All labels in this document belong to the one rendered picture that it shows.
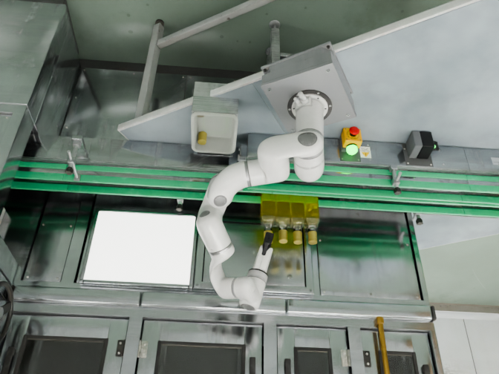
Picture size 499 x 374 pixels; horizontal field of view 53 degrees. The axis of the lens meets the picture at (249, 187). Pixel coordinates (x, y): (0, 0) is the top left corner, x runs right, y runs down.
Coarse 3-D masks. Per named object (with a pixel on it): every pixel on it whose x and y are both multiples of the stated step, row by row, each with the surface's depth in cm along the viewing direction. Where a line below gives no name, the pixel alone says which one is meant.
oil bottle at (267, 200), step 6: (264, 198) 202; (270, 198) 202; (264, 204) 200; (270, 204) 200; (264, 210) 198; (270, 210) 199; (264, 216) 197; (270, 216) 197; (264, 222) 197; (270, 222) 197
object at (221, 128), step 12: (192, 120) 187; (204, 120) 197; (216, 120) 197; (228, 120) 197; (192, 132) 193; (216, 132) 203; (228, 132) 203; (192, 144) 198; (216, 144) 204; (228, 144) 204
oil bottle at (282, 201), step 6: (276, 198) 203; (282, 198) 203; (288, 198) 203; (276, 204) 201; (282, 204) 201; (288, 204) 202; (276, 210) 200; (282, 210) 200; (288, 210) 200; (276, 216) 198; (282, 216) 198; (288, 216) 198; (276, 222) 198; (282, 222) 197; (288, 222) 198
